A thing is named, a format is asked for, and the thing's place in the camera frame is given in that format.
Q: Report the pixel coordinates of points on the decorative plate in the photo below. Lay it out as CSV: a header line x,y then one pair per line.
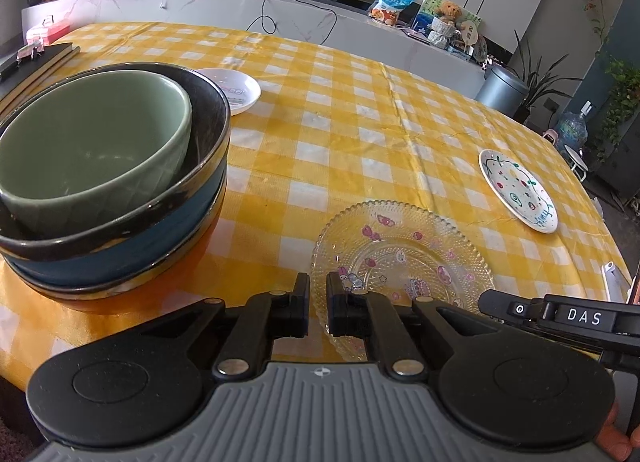
x,y
480,49

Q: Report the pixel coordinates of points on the white painted plate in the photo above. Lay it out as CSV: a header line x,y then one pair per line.
x,y
520,192

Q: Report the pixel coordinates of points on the green painted canvas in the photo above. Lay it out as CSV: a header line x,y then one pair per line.
x,y
425,4

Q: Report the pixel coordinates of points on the leafy green shelf plant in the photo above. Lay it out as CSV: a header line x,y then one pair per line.
x,y
622,101

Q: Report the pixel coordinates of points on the clear glass plate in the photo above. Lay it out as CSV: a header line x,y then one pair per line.
x,y
400,242

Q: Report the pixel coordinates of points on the person's right hand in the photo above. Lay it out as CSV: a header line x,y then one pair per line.
x,y
615,442

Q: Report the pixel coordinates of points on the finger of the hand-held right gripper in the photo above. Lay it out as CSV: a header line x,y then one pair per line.
x,y
505,307

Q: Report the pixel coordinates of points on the green ceramic bowl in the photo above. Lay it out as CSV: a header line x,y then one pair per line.
x,y
90,151

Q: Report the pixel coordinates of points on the blue snack bag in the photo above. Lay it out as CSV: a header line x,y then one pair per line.
x,y
392,1

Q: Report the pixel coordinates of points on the black notebook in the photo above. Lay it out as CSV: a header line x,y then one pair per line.
x,y
40,74

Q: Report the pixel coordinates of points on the white stool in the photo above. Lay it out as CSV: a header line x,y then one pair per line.
x,y
575,156

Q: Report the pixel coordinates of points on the small pink chair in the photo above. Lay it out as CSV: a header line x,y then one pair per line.
x,y
550,135

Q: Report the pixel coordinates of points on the grey trash can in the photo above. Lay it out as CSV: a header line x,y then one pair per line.
x,y
500,91

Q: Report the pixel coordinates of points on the orange steel bowl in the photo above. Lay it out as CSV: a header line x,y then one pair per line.
x,y
165,287

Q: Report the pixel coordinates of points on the blue steel bowl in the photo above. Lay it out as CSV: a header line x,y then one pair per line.
x,y
125,262

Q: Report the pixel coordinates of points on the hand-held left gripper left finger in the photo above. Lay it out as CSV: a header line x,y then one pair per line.
x,y
301,302

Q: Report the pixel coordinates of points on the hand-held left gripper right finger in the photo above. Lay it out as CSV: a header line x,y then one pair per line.
x,y
332,304

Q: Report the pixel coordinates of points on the long-leaved potted plant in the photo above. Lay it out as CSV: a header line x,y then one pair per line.
x,y
542,81

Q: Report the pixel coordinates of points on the binder clip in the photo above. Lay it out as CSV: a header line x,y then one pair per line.
x,y
30,50

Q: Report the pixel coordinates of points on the blue water bottle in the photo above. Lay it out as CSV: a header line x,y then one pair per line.
x,y
571,129

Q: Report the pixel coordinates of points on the smartphone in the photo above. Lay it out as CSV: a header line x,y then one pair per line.
x,y
636,287

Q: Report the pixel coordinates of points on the yellow checked tablecloth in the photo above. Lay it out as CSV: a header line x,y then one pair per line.
x,y
350,116

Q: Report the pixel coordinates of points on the round hand fan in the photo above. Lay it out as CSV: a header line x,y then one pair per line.
x,y
468,32

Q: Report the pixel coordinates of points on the pink box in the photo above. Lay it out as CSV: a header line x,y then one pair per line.
x,y
47,30

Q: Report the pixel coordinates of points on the teddy bear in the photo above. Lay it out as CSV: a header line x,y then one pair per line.
x,y
447,16

